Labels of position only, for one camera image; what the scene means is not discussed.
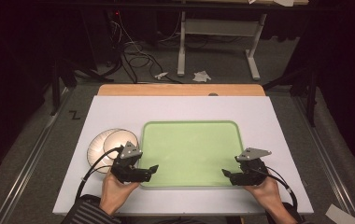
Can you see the person's left hand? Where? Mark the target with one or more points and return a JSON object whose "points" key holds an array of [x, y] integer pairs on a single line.
{"points": [[115, 193]]}

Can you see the white table board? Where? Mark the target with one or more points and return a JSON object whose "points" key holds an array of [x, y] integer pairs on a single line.
{"points": [[181, 109]]}

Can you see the black stand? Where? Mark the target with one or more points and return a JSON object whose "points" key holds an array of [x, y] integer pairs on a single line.
{"points": [[55, 87], [312, 96]]}

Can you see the person's right hand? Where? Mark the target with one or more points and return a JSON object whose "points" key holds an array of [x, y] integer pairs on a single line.
{"points": [[267, 194]]}

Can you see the flat white paper sheet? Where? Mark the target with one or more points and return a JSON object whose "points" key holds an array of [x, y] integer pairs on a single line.
{"points": [[340, 214]]}

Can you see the light green tray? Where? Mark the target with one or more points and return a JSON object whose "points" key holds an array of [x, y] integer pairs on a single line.
{"points": [[191, 152]]}

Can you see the white metal desk frame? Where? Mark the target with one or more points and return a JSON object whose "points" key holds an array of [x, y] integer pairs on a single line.
{"points": [[216, 26]]}

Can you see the small white plate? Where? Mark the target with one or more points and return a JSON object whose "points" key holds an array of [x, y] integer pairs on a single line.
{"points": [[118, 141]]}

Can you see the small crumpled white paper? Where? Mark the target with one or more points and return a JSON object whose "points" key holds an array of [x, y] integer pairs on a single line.
{"points": [[161, 75]]}

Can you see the large crumpled white paper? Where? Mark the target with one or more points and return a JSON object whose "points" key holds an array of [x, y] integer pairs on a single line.
{"points": [[201, 76]]}

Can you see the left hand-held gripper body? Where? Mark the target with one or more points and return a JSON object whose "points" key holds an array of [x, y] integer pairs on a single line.
{"points": [[129, 169]]}

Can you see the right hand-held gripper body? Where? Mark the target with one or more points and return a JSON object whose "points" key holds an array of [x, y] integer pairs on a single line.
{"points": [[248, 174]]}

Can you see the metal floor rail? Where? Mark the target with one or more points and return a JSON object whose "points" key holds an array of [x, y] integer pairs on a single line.
{"points": [[26, 168], [325, 155]]}

